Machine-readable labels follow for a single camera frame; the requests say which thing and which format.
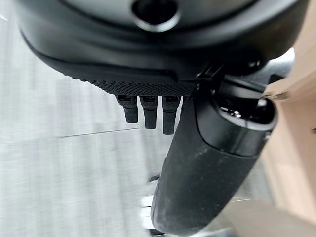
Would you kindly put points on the light wooden office cabinet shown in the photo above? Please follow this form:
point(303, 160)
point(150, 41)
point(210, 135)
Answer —
point(291, 123)

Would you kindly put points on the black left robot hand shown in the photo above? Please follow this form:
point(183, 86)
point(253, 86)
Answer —
point(158, 49)

